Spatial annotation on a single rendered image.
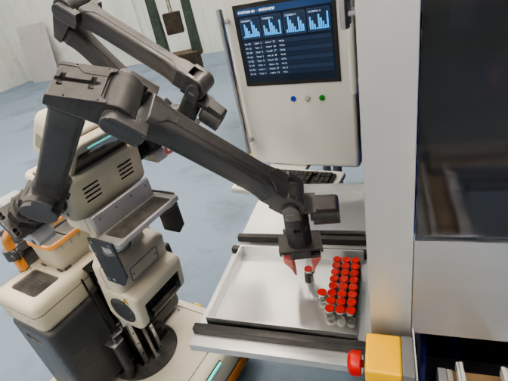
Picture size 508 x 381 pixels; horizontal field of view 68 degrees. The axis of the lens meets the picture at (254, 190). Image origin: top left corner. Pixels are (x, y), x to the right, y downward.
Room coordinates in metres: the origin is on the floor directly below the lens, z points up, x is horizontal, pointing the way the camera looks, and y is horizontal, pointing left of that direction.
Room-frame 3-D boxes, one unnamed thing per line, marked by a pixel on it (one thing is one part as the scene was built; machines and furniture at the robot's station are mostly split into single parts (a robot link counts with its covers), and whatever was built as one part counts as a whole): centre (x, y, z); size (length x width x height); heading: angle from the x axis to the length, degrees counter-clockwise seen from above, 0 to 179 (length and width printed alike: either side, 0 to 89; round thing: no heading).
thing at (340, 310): (0.63, -0.16, 0.90); 0.18 x 0.02 x 0.05; 157
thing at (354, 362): (0.38, -0.11, 0.99); 0.04 x 0.04 x 0.04; 68
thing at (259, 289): (0.68, -0.03, 0.90); 0.34 x 0.26 x 0.04; 67
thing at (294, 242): (0.71, -0.08, 1.03); 0.10 x 0.07 x 0.07; 82
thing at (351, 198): (0.96, -0.26, 0.90); 0.34 x 0.26 x 0.04; 68
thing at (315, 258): (0.71, -0.09, 0.96); 0.07 x 0.07 x 0.09; 82
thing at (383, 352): (0.37, -0.15, 0.99); 0.08 x 0.07 x 0.07; 68
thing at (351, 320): (0.62, -0.18, 0.90); 0.18 x 0.02 x 0.05; 157
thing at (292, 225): (0.71, -0.09, 1.09); 0.07 x 0.06 x 0.07; 76
